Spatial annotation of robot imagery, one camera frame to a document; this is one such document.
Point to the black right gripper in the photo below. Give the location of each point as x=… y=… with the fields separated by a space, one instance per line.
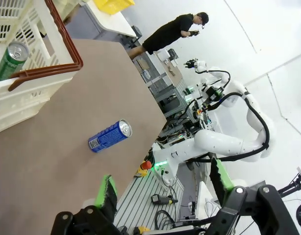
x=210 y=93

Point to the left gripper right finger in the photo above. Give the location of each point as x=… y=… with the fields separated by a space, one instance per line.
x=221 y=181

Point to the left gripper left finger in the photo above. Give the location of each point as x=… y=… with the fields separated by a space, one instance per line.
x=107 y=195

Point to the blue drink can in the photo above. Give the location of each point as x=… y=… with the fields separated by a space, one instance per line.
x=106 y=137

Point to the green drink can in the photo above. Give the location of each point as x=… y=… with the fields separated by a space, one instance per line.
x=10 y=63

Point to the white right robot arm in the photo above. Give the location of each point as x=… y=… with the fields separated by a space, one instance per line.
x=219 y=144

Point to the slim white background robot arm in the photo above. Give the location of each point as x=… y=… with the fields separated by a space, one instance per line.
x=220 y=74

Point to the cream plastic shopping basket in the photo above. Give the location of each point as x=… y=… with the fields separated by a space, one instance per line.
x=18 y=105

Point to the yellow plastic basket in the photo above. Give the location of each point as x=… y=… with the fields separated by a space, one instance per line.
x=113 y=6

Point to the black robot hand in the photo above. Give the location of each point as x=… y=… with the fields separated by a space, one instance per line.
x=190 y=64

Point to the red emergency stop button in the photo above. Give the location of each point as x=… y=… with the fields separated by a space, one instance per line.
x=144 y=166

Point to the black power adapter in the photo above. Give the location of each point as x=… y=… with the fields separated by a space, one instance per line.
x=162 y=198

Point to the black tripod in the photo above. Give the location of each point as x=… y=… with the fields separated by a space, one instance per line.
x=292 y=184

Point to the person in black clothes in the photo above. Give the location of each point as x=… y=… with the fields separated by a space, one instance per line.
x=170 y=31

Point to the white side table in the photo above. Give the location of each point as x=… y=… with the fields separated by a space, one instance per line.
x=111 y=23

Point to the slotted aluminium base plate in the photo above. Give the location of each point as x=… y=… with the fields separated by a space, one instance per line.
x=140 y=195

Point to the metal frame workbench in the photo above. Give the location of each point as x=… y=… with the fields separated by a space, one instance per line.
x=176 y=80

